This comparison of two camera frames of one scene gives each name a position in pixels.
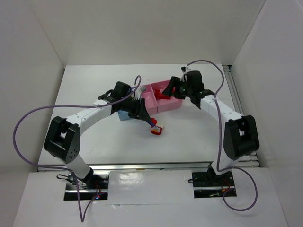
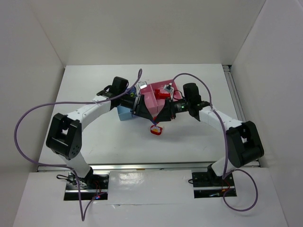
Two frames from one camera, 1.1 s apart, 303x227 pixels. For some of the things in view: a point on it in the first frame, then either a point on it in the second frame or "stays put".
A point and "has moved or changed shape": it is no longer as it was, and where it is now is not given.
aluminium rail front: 179,167 stays put
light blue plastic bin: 123,115 stays put
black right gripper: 176,87 to 171,109
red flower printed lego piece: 156,130 stays put
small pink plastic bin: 150,100 stays put
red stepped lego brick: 154,120 has moved or changed shape
